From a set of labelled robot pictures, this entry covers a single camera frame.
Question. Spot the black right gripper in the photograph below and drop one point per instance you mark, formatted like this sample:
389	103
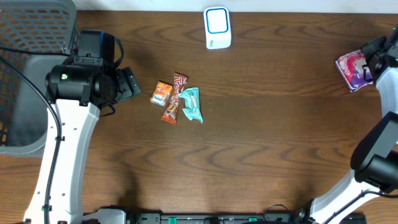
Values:
374	48

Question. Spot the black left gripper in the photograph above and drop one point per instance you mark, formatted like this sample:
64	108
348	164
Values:
128	86

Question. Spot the pink purple liner pack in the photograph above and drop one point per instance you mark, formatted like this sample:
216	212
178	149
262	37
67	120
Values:
354	70

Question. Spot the orange white tissue pack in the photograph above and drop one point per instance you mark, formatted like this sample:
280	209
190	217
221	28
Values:
161	94

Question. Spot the orange Top chocolate bar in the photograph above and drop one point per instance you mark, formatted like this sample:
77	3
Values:
171	111

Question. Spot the teal snack wrapper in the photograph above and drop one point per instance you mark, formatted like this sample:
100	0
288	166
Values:
192	103

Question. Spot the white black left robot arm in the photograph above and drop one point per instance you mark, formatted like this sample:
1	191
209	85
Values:
76	92

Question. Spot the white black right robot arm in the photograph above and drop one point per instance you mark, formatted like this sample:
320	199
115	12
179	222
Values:
373	164

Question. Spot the white barcode scanner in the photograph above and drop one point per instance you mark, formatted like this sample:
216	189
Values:
217	27

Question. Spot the grey plastic basket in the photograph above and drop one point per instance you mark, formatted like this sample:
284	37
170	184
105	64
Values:
35	36

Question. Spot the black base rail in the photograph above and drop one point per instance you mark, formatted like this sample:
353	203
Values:
156	218

